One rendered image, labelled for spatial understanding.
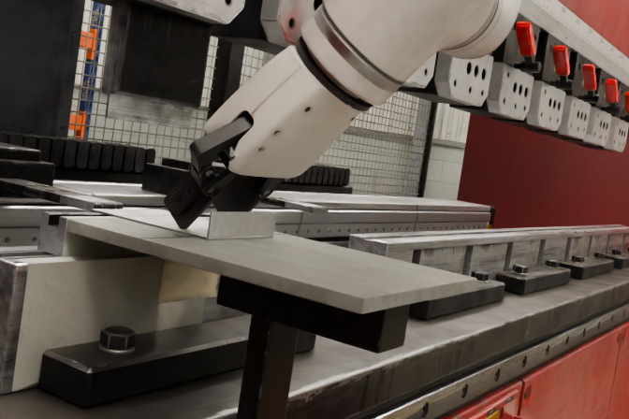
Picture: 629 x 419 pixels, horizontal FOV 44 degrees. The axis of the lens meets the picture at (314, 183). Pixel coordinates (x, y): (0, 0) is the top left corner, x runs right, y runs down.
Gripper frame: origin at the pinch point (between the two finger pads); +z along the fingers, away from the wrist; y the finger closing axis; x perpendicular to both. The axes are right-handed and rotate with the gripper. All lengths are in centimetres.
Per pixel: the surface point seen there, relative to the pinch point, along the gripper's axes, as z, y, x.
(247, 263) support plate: -5.2, 9.0, 9.8
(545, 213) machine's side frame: 24, -215, -18
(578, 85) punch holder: -19, -113, -17
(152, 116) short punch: 0.0, 0.6, -9.6
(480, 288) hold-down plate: 7, -64, 10
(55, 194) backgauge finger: 11.9, 2.4, -10.8
